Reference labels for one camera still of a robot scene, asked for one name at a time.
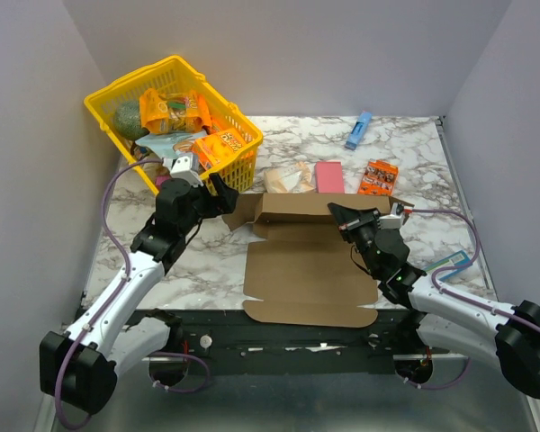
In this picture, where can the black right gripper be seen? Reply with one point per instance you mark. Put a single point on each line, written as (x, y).
(360, 223)

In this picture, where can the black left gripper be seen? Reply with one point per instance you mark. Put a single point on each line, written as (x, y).
(223, 203)

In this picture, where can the brown cardboard box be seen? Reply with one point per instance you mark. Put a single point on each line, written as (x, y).
(300, 271)

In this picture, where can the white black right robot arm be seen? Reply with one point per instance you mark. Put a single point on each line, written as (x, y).
(504, 335)

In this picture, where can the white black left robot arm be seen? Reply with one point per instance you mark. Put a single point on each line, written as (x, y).
(82, 365)

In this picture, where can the orange cracker box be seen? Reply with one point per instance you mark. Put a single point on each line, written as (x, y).
(218, 148)

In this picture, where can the orange printed box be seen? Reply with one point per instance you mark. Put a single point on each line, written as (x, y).
(379, 178)

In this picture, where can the pink flat box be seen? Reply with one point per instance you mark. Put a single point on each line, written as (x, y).
(329, 177)

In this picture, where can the pink small box in basket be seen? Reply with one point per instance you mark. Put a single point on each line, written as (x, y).
(160, 180)

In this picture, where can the blue narrow box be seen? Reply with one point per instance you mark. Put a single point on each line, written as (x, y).
(358, 131)

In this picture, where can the blue white toothpaste box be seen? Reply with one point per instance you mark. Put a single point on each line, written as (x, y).
(457, 262)

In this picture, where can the beige tissue pack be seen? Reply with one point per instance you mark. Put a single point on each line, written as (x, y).
(293, 179)

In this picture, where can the light blue bread bag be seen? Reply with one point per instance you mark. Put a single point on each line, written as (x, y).
(172, 145)

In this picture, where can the orange snack bag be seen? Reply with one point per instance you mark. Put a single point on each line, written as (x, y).
(166, 113)

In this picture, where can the yellow plastic shopping basket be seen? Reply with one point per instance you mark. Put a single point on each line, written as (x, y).
(174, 74)

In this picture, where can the green round vegetable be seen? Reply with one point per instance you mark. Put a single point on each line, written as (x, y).
(127, 121)

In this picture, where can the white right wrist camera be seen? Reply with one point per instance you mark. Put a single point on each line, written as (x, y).
(398, 215)

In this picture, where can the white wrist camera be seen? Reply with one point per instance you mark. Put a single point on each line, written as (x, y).
(185, 167)
(398, 215)

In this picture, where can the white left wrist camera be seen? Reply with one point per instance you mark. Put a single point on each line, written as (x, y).
(185, 167)

